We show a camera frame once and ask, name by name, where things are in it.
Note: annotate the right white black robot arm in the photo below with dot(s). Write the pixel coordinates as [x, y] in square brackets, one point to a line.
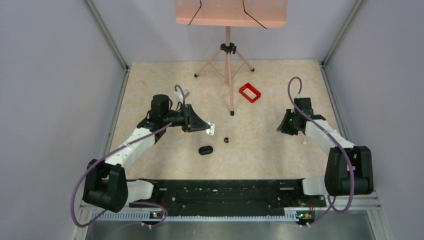
[349, 166]

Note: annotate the black oval case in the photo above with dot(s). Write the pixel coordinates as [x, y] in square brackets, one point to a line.
[205, 150]

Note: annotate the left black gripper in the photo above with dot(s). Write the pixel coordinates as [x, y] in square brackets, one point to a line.
[192, 121]

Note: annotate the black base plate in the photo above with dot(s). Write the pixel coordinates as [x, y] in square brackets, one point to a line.
[232, 198]

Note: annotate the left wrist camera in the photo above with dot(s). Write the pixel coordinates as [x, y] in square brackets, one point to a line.
[183, 95]

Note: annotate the white earbud charging case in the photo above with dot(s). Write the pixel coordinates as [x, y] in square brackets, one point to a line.
[211, 130]

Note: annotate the pink music stand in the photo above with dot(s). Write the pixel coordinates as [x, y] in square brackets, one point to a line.
[266, 14]

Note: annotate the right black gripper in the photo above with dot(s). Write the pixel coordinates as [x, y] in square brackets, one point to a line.
[284, 128]

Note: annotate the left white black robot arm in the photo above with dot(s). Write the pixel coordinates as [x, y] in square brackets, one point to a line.
[106, 184]

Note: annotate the red plastic tray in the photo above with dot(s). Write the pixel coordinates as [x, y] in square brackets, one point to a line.
[249, 92]

